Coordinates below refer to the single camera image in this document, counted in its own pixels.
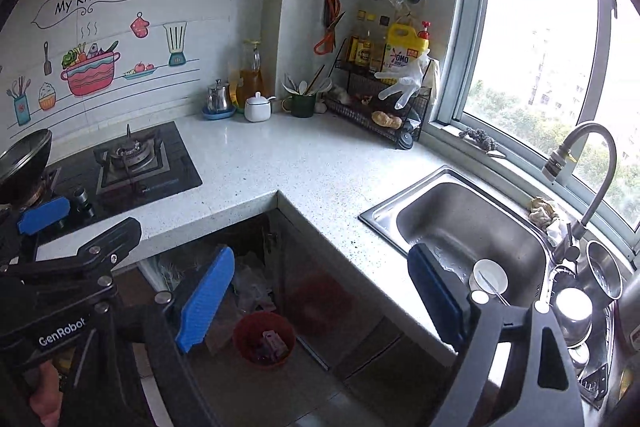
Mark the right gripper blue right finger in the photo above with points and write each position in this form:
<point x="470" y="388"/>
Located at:
<point x="443" y="294"/>

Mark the dried purple flower bunch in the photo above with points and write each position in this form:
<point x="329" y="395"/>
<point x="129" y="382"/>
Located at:
<point x="483" y="141"/>

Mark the white sugar pot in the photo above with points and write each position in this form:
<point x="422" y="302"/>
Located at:
<point x="258" y="107"/>

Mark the stainless steel sink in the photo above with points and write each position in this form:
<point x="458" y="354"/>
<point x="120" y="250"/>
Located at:
<point x="462" y="221"/>

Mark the yellow detergent jug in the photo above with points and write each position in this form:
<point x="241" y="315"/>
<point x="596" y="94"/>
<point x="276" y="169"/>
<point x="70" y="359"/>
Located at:
<point x="404" y="44"/>

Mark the red black scissors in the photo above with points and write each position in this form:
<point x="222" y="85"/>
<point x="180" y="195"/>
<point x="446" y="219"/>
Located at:
<point x="331" y="16"/>

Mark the glass oil carafe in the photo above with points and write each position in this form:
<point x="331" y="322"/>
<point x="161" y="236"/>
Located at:
<point x="250" y="74"/>

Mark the black gas stove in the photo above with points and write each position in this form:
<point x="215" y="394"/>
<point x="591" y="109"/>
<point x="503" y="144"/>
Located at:
<point x="120" y="175"/>

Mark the black wire rack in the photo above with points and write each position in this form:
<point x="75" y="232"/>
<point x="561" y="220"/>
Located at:
<point x="354" y="96"/>

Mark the white bowl in sink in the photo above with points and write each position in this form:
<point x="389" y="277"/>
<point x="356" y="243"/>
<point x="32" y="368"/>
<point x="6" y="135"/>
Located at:
<point x="488" y="276"/>

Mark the black frying pan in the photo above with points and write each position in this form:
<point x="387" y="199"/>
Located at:
<point x="22" y="166"/>

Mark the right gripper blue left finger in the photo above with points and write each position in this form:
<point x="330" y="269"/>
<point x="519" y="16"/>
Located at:
<point x="199" y="296"/>

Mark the small steel teapot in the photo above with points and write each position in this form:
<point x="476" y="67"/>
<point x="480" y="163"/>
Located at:
<point x="218" y="103"/>

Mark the steel bowl beside sink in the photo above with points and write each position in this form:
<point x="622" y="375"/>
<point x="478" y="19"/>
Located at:
<point x="599" y="275"/>

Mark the black round timer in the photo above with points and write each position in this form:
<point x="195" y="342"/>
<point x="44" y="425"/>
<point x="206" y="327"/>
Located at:
<point x="404" y="140"/>

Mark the clear hanging plastic glove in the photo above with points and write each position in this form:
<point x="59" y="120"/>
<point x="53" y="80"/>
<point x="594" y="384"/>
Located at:
<point x="409" y="80"/>

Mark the dark sauce bottle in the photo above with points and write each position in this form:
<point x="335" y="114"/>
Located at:
<point x="360" y="43"/>

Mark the cream hanging rubber glove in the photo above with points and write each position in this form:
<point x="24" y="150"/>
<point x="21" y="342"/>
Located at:
<point x="434" y="79"/>

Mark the red trash bin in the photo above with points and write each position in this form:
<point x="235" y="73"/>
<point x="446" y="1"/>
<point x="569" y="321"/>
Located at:
<point x="264" y="339"/>

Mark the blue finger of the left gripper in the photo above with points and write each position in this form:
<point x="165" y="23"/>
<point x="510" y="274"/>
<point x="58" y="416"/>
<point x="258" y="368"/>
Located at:
<point x="36" y="219"/>

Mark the dark utensil mug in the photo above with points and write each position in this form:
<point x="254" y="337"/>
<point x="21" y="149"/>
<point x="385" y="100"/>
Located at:
<point x="299" y="106"/>

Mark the crumpled rag by sink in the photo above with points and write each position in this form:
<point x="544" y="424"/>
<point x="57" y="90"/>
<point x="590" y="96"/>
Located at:
<point x="543" y="214"/>

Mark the ginger root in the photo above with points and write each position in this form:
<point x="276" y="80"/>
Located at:
<point x="385" y="120"/>

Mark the garlic bulb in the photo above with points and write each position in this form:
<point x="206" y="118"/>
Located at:
<point x="320" y="108"/>

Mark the person's left hand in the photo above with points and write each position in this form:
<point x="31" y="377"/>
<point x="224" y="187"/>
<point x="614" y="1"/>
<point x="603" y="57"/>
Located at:
<point x="46" y="402"/>

